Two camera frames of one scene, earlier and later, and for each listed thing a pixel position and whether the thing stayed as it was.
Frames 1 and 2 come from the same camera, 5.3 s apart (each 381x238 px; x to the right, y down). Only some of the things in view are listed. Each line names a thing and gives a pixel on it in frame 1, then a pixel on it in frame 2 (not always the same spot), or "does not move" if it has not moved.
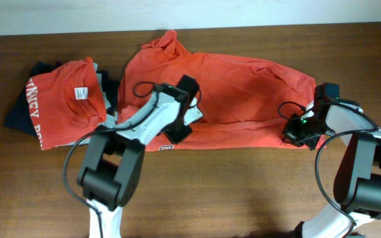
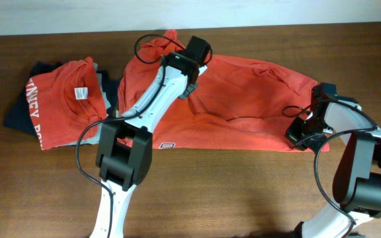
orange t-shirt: [245, 102] does not move
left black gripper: [177, 135] to [188, 90]
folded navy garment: [20, 116] does not move
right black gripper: [290, 135] does not move
